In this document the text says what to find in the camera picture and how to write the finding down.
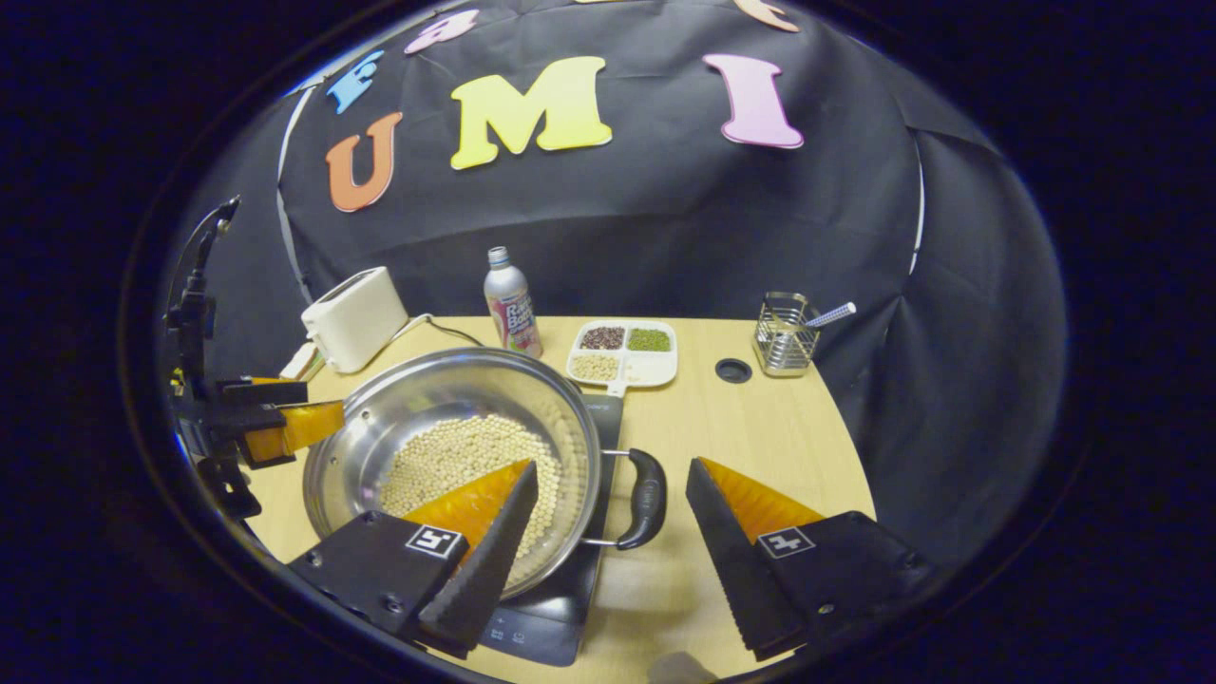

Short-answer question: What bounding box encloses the white sandwich plate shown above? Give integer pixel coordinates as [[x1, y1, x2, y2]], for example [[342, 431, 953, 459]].
[[278, 340, 329, 384]]

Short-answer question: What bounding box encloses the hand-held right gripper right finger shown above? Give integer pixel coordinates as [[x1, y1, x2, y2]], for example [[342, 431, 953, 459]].
[[684, 456, 937, 663]]

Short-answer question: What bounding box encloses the silver drink bottle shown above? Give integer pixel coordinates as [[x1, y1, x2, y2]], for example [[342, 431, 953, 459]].
[[484, 246, 543, 360]]

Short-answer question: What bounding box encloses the black induction cooktop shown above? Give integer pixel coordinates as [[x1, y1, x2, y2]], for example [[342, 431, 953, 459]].
[[478, 394, 625, 668]]

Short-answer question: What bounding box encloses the wire utensil holder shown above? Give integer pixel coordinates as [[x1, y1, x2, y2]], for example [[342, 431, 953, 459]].
[[752, 292, 821, 379]]

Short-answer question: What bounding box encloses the white divided bean tray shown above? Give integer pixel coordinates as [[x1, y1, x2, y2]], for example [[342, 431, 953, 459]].
[[566, 319, 679, 397]]

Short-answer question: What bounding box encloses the white toaster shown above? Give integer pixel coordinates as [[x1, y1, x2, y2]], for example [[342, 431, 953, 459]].
[[301, 266, 409, 374]]

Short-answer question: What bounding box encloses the stainless steel pot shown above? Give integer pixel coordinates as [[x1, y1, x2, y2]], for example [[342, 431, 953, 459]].
[[302, 347, 669, 601]]

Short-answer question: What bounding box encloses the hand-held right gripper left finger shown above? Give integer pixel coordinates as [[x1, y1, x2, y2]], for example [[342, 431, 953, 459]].
[[285, 459, 541, 659]]

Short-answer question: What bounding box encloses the black power cable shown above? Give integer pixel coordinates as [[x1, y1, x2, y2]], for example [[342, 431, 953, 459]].
[[394, 313, 485, 348]]

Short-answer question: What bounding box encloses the pile of yellow soybeans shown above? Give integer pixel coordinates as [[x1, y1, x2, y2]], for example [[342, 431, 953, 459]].
[[380, 414, 563, 585]]

